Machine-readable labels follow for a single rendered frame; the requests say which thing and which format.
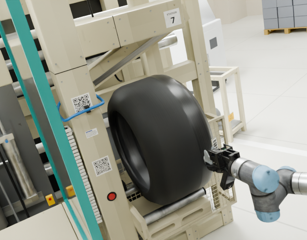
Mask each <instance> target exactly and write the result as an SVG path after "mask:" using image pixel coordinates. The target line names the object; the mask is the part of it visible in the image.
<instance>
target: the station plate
mask: <svg viewBox="0 0 307 240"><path fill-rule="evenodd" d="M164 18H165V23H166V28H169V27H172V26H175V25H179V24H182V23H181V17H180V12H179V8H176V9H173V10H169V11H165V12H164Z"/></svg>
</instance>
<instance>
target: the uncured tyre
mask: <svg viewBox="0 0 307 240"><path fill-rule="evenodd" d="M107 114H108V121H109V126H110V130H111V134H112V137H113V141H114V143H115V146H116V149H117V151H118V154H119V156H120V159H121V161H122V163H123V165H124V167H125V169H126V171H127V173H128V175H129V177H130V179H131V180H132V182H133V184H134V185H135V187H136V188H137V189H138V191H139V192H140V193H141V194H142V195H143V196H144V197H145V198H146V199H147V200H148V201H150V202H153V203H156V204H159V205H167V204H171V203H173V202H175V201H177V200H179V199H181V198H183V197H185V196H187V195H189V194H191V193H193V192H195V191H197V190H199V189H201V188H202V187H204V186H205V185H206V184H207V183H208V182H209V181H210V179H211V177H212V174H213V171H210V170H209V169H208V168H207V166H206V164H205V161H204V150H206V151H207V153H208V155H209V152H208V151H210V150H211V147H212V143H211V139H213V134H212V131H211V128H210V125H209V122H208V120H207V118H206V115H205V113H204V111H203V109H202V108H201V106H200V104H199V102H198V101H197V99H196V98H195V97H194V95H193V94H192V93H191V92H190V90H189V89H188V88H187V87H186V86H185V85H183V84H182V83H180V82H179V81H177V80H175V79H173V78H171V77H170V76H167V75H163V74H160V75H152V76H149V77H146V78H144V79H141V80H137V81H135V82H132V83H129V84H126V85H123V86H121V87H119V88H118V89H117V90H115V91H114V92H113V94H112V96H111V98H110V100H109V102H108V107H107Z"/></svg>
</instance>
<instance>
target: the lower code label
mask: <svg viewBox="0 0 307 240"><path fill-rule="evenodd" d="M92 165H93V168H94V171H95V174H96V177H98V176H100V175H102V174H105V173H107V172H109V171H111V170H112V167H111V164H110V160H109V157H108V155H107V156H105V157H102V158H100V159H98V160H95V161H93V162H92Z"/></svg>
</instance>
